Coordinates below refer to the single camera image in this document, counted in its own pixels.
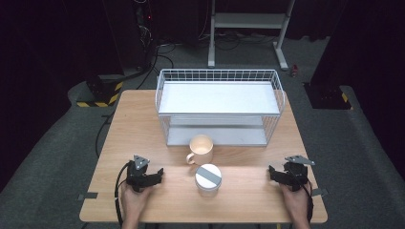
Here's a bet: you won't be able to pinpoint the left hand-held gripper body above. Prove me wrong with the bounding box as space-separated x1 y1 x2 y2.
125 155 160 194

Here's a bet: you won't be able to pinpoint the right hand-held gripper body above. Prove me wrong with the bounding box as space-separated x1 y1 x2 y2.
280 155 316 193

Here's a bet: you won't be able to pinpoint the person's left hand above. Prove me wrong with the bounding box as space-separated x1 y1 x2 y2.
120 182 155 219

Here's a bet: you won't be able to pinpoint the person's right hand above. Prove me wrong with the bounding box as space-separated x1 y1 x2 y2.
279 182 312 221

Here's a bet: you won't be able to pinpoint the grey tape strip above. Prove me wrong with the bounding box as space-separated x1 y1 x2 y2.
310 187 330 198
77 192 99 201

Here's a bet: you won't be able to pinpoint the cream mug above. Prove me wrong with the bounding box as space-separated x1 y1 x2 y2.
185 134 215 166

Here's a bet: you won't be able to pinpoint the white jar with grey-striped lid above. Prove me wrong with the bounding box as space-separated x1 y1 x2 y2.
194 163 223 194

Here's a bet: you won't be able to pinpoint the black base with yellow stripes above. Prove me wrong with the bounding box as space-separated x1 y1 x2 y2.
75 73 125 109
303 81 354 111

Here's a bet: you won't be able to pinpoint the dark equipment tower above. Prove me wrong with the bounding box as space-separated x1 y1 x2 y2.
104 0 158 72

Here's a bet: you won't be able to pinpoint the grey metal stand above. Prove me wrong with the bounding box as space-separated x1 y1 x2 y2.
207 0 297 72

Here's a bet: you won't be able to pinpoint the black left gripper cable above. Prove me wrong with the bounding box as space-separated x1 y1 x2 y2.
114 160 132 227

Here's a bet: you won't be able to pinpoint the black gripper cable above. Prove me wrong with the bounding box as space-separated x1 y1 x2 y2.
297 176 315 223
114 160 132 227

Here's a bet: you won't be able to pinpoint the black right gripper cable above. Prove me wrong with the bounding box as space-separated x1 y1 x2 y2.
297 176 315 223

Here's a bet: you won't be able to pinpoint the black cable beside table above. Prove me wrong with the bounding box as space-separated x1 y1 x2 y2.
95 111 116 158

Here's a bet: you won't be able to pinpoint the white wire shelf rack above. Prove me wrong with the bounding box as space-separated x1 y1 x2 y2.
155 68 287 148

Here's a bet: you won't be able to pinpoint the black floor cables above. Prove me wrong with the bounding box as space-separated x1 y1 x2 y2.
136 31 278 91

